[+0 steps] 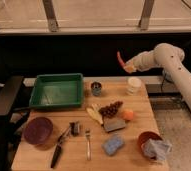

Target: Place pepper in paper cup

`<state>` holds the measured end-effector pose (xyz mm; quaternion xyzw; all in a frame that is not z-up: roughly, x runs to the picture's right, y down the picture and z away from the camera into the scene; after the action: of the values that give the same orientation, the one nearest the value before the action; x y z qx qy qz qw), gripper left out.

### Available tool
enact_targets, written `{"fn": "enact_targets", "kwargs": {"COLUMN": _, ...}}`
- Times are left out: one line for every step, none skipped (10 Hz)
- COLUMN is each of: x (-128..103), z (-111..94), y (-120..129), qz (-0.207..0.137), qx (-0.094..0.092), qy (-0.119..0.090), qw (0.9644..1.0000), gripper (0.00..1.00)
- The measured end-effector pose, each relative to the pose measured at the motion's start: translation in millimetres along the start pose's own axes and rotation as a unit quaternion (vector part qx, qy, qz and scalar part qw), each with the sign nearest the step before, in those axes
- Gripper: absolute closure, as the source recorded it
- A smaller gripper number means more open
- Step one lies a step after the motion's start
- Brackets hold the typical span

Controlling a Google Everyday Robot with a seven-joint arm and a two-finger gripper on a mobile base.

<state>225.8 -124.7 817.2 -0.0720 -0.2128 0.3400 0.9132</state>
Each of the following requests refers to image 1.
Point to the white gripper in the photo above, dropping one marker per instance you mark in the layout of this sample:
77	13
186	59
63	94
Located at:
129	67

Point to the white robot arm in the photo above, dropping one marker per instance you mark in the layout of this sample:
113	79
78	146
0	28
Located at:
168	57

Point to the white paper cup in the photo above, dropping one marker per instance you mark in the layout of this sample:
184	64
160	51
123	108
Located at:
133	85

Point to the small metal cup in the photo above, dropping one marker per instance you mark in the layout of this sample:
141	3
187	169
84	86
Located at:
96	88

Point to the orange fruit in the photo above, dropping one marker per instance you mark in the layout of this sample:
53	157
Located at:
127	115

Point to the brown grape bunch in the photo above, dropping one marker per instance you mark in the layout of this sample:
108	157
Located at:
110	110

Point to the grey sponge block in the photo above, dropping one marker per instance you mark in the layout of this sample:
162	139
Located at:
114	124

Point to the brown bowl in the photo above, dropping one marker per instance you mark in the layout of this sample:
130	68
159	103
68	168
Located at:
144	137

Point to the green plastic tray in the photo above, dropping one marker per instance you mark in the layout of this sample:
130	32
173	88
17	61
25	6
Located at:
57	91

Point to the metal fork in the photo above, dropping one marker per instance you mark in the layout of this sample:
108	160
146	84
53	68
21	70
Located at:
87	135

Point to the black binder clip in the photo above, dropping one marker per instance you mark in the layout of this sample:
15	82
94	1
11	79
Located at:
75	128

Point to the blue sponge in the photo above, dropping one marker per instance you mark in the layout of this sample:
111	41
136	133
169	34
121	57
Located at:
112	145

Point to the grey crumpled cloth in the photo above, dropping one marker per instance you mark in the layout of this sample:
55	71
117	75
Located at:
156	149

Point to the purple bowl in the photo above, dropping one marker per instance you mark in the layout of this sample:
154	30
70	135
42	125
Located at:
38	130

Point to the black chair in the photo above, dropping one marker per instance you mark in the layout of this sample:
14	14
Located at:
12	117

